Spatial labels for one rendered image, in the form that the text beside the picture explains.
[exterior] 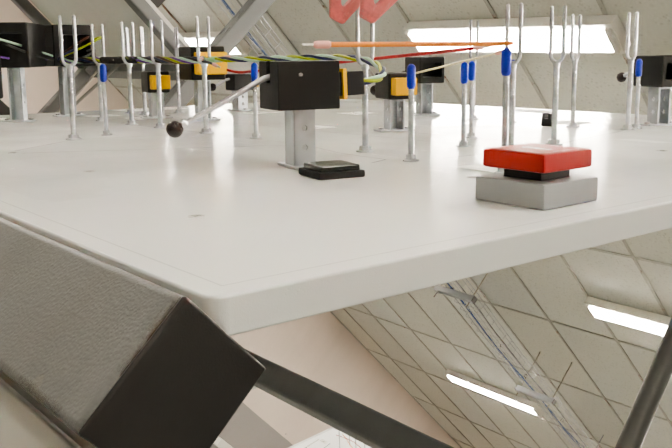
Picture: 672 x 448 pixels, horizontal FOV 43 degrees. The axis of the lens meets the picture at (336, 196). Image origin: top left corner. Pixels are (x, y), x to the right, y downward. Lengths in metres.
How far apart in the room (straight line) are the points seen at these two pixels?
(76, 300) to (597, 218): 0.30
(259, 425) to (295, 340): 1.10
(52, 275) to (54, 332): 0.05
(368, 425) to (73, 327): 0.74
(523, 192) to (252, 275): 0.22
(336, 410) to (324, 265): 0.75
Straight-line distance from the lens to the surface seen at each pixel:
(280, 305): 0.37
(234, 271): 0.39
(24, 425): 0.46
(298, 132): 0.72
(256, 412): 10.74
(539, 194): 0.54
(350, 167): 0.67
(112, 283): 0.39
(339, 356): 11.31
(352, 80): 0.74
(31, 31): 1.34
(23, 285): 0.45
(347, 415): 1.12
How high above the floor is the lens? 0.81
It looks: 19 degrees up
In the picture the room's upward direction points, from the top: 36 degrees clockwise
